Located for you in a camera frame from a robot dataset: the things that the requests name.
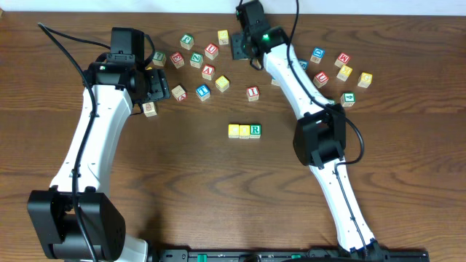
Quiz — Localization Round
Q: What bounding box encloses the yellow C block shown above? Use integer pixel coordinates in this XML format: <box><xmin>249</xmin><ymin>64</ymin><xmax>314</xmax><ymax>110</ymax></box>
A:
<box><xmin>228</xmin><ymin>124</ymin><xmax>240</xmax><ymax>138</ymax></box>

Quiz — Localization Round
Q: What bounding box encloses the yellow O block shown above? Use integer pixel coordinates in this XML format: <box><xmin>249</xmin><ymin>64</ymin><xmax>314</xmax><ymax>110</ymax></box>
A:
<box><xmin>239</xmin><ymin>124</ymin><xmax>250</xmax><ymax>139</ymax></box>

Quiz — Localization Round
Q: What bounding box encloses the green R block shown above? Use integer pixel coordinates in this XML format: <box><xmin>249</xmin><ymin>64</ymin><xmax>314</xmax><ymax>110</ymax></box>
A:
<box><xmin>250</xmin><ymin>124</ymin><xmax>261</xmax><ymax>139</ymax></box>

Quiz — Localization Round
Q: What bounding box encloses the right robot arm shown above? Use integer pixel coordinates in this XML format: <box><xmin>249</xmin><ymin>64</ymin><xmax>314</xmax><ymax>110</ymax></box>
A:
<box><xmin>232</xmin><ymin>1</ymin><xmax>384</xmax><ymax>261</ymax></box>

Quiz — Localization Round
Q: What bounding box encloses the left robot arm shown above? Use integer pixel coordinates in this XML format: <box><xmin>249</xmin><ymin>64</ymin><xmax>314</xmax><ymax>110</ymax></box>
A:
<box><xmin>27</xmin><ymin>27</ymin><xmax>170</xmax><ymax>262</ymax></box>

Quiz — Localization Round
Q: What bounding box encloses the blue 2 block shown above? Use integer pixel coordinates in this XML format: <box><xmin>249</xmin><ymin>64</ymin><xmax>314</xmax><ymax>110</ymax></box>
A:
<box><xmin>254</xmin><ymin>60</ymin><xmax>263</xmax><ymax>69</ymax></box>

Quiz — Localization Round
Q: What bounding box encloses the red-sided wooden block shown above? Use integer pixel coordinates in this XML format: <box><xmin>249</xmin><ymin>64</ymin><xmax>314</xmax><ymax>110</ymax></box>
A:
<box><xmin>172</xmin><ymin>85</ymin><xmax>187</xmax><ymax>102</ymax></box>

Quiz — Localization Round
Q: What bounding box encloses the plain wooden picture block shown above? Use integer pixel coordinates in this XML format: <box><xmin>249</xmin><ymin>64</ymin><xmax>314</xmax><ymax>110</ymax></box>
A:
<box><xmin>142</xmin><ymin>102</ymin><xmax>157</xmax><ymax>117</ymax></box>

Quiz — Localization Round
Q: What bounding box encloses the plain yellow block top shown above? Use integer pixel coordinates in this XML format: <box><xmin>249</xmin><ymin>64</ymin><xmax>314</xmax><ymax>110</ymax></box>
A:
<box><xmin>218</xmin><ymin>30</ymin><xmax>229</xmax><ymax>45</ymax></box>

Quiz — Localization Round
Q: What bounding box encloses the red U block left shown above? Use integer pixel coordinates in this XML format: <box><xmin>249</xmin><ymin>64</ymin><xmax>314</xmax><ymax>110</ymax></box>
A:
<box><xmin>205</xmin><ymin>43</ymin><xmax>219</xmax><ymax>60</ymax></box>

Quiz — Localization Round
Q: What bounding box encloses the red u block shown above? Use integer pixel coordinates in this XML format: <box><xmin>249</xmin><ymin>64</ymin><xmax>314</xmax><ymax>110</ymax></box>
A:
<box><xmin>312</xmin><ymin>71</ymin><xmax>329</xmax><ymax>88</ymax></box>
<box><xmin>205</xmin><ymin>43</ymin><xmax>219</xmax><ymax>60</ymax></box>

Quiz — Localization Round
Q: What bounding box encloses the green 7 block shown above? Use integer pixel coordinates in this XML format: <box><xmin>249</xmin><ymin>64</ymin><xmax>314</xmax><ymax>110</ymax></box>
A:
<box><xmin>152</xmin><ymin>52</ymin><xmax>167</xmax><ymax>67</ymax></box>

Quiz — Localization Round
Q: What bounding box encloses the yellow S block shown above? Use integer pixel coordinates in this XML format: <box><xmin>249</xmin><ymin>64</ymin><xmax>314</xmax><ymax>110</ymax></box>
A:
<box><xmin>216</xmin><ymin>76</ymin><xmax>230</xmax><ymax>92</ymax></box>

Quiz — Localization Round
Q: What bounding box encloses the red A block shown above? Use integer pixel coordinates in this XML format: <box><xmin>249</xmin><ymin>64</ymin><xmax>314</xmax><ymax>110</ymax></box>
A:
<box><xmin>202</xmin><ymin>64</ymin><xmax>215</xmax><ymax>80</ymax></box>

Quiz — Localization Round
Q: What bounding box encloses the red I block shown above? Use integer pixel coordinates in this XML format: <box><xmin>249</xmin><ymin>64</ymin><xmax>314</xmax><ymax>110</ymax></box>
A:
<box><xmin>246</xmin><ymin>86</ymin><xmax>260</xmax><ymax>102</ymax></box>

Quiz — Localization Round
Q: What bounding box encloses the green Z block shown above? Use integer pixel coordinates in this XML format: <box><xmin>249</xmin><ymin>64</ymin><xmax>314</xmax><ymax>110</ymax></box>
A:
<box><xmin>190</xmin><ymin>52</ymin><xmax>203</xmax><ymax>68</ymax></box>

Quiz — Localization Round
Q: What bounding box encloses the blue T block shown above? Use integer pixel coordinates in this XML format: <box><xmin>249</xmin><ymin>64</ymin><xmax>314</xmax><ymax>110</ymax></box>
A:
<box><xmin>196</xmin><ymin>84</ymin><xmax>210</xmax><ymax>101</ymax></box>

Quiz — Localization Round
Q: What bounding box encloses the blue L block lower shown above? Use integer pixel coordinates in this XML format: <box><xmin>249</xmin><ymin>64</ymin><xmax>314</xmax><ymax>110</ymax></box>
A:
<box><xmin>271</xmin><ymin>78</ymin><xmax>280</xmax><ymax>87</ymax></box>

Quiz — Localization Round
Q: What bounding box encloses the green J block top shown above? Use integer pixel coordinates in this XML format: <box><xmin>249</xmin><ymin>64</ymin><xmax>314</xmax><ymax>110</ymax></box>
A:
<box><xmin>180</xmin><ymin>34</ymin><xmax>194</xmax><ymax>50</ymax></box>

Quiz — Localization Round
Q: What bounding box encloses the blue 5 block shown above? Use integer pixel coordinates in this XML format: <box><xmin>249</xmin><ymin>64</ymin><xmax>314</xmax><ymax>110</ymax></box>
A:
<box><xmin>299</xmin><ymin>60</ymin><xmax>309</xmax><ymax>70</ymax></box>

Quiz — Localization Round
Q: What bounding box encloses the blue D block right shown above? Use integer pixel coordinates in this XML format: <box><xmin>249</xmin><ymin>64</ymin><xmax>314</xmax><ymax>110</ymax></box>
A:
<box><xmin>310</xmin><ymin>47</ymin><xmax>325</xmax><ymax>64</ymax></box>

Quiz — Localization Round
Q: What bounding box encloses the red U block right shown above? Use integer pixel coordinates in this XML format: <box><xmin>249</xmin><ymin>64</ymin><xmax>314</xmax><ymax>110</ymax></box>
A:
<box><xmin>312</xmin><ymin>71</ymin><xmax>329</xmax><ymax>88</ymax></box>

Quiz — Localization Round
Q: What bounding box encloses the red M block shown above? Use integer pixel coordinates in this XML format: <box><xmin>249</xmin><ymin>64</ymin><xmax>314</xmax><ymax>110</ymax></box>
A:
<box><xmin>334</xmin><ymin>52</ymin><xmax>350</xmax><ymax>68</ymax></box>

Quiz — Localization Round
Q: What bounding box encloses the yellow K block right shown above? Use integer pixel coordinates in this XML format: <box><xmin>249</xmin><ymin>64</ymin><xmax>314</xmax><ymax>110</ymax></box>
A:
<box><xmin>336</xmin><ymin>65</ymin><xmax>352</xmax><ymax>82</ymax></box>

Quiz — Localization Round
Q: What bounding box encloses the green 4 block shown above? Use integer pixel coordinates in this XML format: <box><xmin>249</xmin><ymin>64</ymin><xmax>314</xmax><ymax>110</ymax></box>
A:
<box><xmin>340</xmin><ymin>92</ymin><xmax>356</xmax><ymax>107</ymax></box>

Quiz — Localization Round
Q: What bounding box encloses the yellow G block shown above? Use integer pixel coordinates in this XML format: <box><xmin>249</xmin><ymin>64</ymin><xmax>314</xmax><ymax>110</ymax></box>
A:
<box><xmin>358</xmin><ymin>72</ymin><xmax>373</xmax><ymax>88</ymax></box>

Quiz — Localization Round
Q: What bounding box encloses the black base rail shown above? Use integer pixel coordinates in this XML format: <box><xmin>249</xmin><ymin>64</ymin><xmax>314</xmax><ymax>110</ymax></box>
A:
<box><xmin>147</xmin><ymin>247</ymin><xmax>430</xmax><ymax>262</ymax></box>

